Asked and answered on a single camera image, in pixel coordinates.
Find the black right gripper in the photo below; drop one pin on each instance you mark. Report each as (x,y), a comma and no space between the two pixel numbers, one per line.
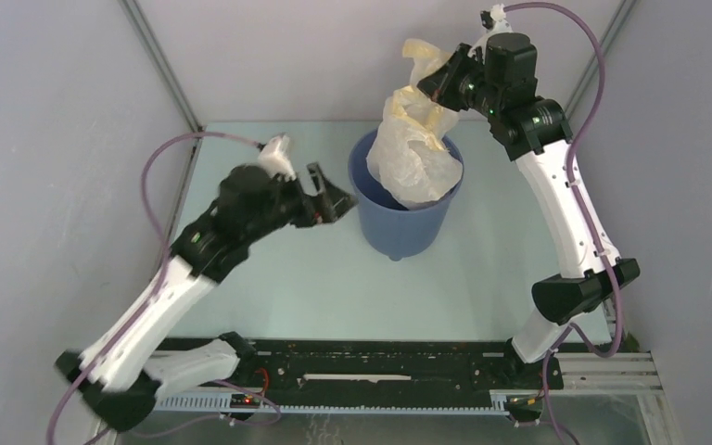
(439,85)

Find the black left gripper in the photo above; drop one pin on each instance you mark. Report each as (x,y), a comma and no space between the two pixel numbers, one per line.
(311,206)

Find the blue plastic trash bin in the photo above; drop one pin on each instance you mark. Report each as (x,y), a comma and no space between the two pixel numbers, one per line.
(387,226)

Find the translucent cream plastic trash bag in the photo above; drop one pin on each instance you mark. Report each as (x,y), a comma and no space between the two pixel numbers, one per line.
(408,157)

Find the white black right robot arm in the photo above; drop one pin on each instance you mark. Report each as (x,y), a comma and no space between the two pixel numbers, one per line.
(498,80)

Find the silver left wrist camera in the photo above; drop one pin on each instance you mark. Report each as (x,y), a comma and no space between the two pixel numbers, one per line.
(274,158)

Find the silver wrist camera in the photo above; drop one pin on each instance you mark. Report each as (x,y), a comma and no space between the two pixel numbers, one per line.
(495,20)
(274,158)

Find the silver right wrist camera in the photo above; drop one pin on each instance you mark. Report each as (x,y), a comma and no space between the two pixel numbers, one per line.
(495,20)

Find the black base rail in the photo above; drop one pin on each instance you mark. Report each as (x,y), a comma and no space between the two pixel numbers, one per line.
(388,371)

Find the left aluminium frame post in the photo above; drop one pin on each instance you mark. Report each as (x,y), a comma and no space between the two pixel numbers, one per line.
(152,47)

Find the white slotted cable duct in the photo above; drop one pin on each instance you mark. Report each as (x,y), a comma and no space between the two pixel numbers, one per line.
(237,402)

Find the aluminium base extrusion rail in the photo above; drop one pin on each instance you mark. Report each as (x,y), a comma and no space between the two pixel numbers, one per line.
(626,373)

